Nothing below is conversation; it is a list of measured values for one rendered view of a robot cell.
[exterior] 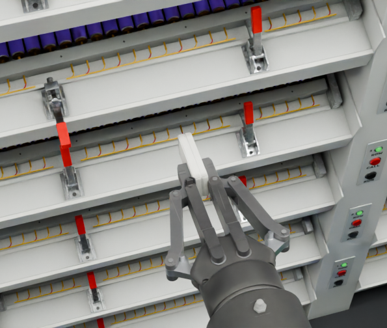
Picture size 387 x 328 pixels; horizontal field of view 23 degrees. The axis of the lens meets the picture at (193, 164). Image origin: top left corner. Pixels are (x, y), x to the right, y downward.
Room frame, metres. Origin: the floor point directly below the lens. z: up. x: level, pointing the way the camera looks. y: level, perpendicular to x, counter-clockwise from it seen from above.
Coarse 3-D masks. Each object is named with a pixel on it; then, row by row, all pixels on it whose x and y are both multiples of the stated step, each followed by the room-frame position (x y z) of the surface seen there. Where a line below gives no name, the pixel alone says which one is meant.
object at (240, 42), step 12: (312, 24) 0.83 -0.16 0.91; (324, 24) 0.83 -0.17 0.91; (336, 24) 0.84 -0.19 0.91; (264, 36) 0.81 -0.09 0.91; (276, 36) 0.81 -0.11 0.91; (204, 48) 0.79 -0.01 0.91; (216, 48) 0.79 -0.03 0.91; (156, 60) 0.77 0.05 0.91; (168, 60) 0.77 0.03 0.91; (108, 72) 0.75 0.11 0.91; (60, 84) 0.73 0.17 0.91; (0, 96) 0.71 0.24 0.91
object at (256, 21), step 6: (258, 6) 0.80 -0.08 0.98; (252, 12) 0.79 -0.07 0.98; (258, 12) 0.79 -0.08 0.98; (252, 18) 0.79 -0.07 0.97; (258, 18) 0.79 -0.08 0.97; (252, 24) 0.79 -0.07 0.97; (258, 24) 0.79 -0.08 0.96; (252, 30) 0.78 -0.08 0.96; (258, 30) 0.78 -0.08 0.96; (258, 36) 0.78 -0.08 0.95; (258, 42) 0.78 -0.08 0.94; (252, 48) 0.78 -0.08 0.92; (258, 48) 0.78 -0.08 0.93; (258, 54) 0.77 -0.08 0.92
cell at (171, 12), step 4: (164, 8) 0.83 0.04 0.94; (168, 8) 0.83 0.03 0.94; (172, 8) 0.83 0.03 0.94; (176, 8) 0.83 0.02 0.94; (164, 12) 0.83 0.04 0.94; (168, 12) 0.83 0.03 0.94; (172, 12) 0.83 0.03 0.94; (176, 12) 0.83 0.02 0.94; (168, 16) 0.82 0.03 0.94; (172, 16) 0.82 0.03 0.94; (176, 16) 0.82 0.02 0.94; (168, 20) 0.82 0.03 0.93
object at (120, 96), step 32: (352, 0) 0.85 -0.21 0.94; (320, 32) 0.82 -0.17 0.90; (352, 32) 0.83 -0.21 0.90; (96, 64) 0.76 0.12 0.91; (160, 64) 0.77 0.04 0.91; (192, 64) 0.77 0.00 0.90; (224, 64) 0.77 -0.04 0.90; (288, 64) 0.78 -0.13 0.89; (320, 64) 0.78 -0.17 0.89; (352, 64) 0.80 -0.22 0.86; (32, 96) 0.72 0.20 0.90; (96, 96) 0.72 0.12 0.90; (128, 96) 0.72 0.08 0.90; (160, 96) 0.73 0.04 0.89; (192, 96) 0.74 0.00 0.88; (224, 96) 0.76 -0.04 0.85; (0, 128) 0.68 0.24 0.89; (32, 128) 0.68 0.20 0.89
